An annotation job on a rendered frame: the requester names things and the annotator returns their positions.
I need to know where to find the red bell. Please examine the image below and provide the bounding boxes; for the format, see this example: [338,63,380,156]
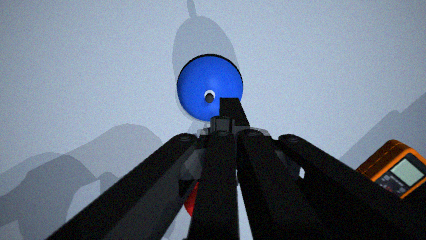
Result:
[184,179,200,216]

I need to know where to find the blue bell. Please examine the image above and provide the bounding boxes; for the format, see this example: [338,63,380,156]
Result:
[177,54,243,122]

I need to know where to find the black box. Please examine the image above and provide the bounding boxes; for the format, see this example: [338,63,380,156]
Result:
[402,182,426,213]

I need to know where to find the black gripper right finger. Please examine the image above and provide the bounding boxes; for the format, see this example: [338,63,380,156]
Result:
[229,97,426,240]

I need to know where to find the orange digital multimeter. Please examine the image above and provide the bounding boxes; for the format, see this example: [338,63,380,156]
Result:
[356,139,426,198]

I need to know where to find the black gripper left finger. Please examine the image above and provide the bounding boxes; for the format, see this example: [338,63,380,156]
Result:
[45,97,240,240]

